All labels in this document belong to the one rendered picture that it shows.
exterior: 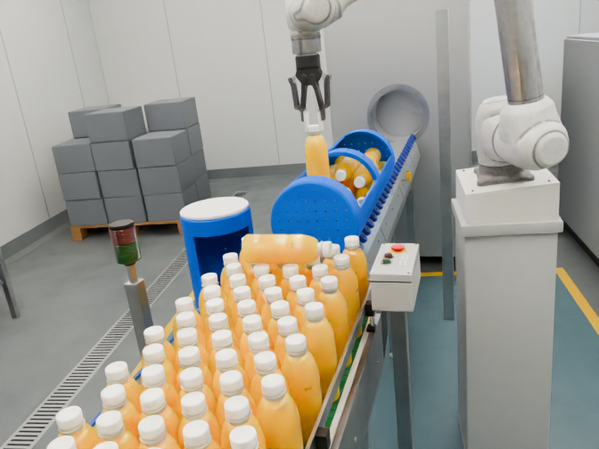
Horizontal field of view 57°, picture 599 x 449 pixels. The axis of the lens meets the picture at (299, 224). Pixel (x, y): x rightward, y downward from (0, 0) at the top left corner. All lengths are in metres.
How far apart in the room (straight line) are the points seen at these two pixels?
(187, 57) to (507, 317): 5.72
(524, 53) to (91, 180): 4.46
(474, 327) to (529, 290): 0.23
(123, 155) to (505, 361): 4.01
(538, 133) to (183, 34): 5.83
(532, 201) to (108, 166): 4.19
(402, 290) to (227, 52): 5.86
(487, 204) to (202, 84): 5.55
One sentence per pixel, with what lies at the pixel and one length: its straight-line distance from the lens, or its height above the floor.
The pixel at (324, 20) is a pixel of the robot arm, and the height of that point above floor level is 1.68.
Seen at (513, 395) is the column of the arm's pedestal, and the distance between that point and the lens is 2.28.
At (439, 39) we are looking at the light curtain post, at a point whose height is 1.56.
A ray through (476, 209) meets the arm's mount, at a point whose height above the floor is 1.05.
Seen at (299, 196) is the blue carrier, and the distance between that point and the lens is 1.72.
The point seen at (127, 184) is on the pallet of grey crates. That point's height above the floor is 0.52.
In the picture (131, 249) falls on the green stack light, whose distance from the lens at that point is 1.45.
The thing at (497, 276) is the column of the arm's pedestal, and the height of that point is 0.81.
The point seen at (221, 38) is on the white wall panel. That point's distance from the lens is 7.01.
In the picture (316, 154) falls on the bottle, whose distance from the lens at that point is 1.75.
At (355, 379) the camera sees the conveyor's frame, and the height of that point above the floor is 0.90.
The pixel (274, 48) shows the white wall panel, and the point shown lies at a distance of 6.86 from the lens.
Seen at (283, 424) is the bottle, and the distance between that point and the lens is 0.97.
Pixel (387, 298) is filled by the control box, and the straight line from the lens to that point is 1.36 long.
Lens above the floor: 1.65
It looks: 19 degrees down
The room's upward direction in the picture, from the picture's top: 6 degrees counter-clockwise
